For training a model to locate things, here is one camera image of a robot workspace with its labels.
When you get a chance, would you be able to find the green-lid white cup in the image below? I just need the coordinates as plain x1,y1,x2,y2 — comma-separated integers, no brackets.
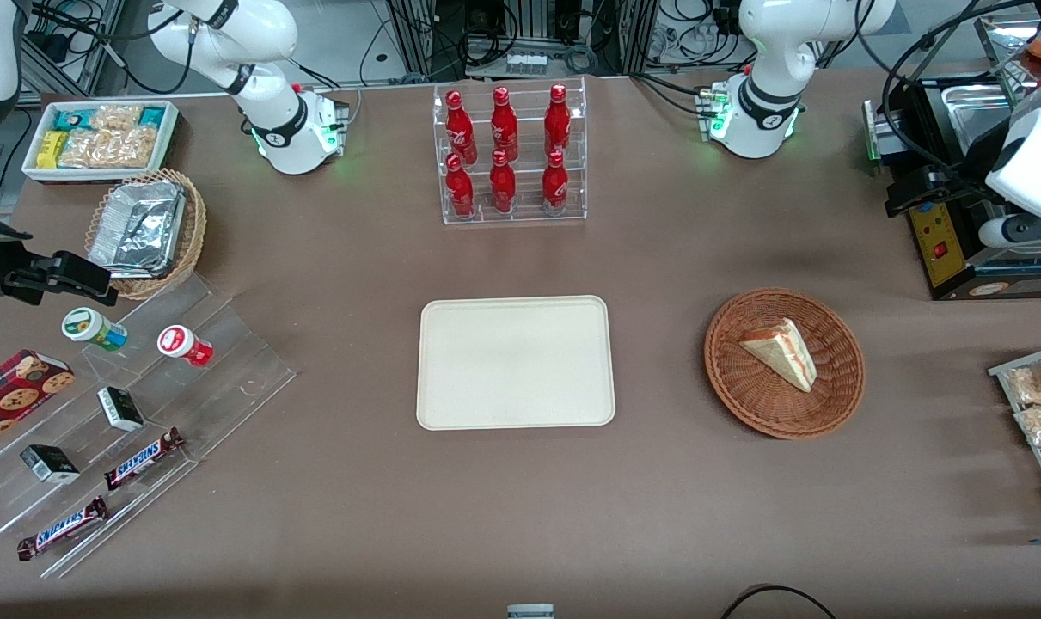
62,307,129,352

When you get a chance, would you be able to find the clear acrylic bottle rack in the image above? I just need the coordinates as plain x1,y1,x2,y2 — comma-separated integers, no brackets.
432,77,588,227

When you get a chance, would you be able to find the red cola bottle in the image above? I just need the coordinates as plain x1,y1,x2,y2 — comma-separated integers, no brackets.
544,83,572,157
542,150,569,211
444,89,479,166
490,86,519,162
489,150,517,214
444,153,475,218

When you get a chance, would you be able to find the Snickers chocolate bar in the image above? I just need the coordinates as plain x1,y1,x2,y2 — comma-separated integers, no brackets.
103,427,186,492
17,496,109,561

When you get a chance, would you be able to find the large clear cracker bag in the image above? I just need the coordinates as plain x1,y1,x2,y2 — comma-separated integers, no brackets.
58,127,160,169

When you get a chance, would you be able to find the steel food pan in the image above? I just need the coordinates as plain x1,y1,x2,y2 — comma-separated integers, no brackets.
944,84,1018,149

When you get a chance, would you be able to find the light oval wicker basket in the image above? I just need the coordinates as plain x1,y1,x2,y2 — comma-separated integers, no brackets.
85,168,208,301

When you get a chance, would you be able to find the beige rectangular tray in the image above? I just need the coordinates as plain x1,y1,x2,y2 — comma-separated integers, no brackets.
416,296,616,431

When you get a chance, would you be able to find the small black white carton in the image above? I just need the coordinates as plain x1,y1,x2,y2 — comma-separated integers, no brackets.
20,444,81,484
97,387,145,432

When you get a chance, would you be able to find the clear acrylic stepped stand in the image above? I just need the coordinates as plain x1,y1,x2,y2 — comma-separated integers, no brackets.
0,270,298,579

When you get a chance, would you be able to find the triangular sandwich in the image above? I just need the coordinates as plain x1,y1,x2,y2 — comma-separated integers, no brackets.
738,317,818,394

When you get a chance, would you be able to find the red-lid white cup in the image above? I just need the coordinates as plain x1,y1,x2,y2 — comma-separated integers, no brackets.
157,325,214,368

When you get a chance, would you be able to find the grey wire rack tray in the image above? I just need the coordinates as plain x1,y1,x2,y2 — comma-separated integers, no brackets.
989,342,1041,525

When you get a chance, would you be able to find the small clear cracker bag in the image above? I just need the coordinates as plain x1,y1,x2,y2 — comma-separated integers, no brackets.
89,104,143,132

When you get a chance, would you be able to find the stack of foil trays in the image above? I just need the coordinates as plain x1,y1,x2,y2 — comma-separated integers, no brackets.
88,180,187,279

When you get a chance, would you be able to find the white rectangular snack bin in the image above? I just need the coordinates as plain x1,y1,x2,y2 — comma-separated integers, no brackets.
21,99,181,186

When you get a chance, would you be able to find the black yellow-panel food warmer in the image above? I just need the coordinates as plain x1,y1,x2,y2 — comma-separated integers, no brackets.
864,73,1041,302

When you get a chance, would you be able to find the round brown wicker basket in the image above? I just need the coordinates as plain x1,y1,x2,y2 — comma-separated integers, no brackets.
704,288,866,440

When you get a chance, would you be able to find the black cable loop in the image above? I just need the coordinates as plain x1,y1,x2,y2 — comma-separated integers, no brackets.
720,584,839,619

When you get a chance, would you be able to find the red chocolate chip cookie box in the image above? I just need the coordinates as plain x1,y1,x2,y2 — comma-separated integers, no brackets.
0,349,76,457

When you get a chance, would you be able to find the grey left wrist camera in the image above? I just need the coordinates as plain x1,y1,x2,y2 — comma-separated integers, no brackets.
978,215,1041,251

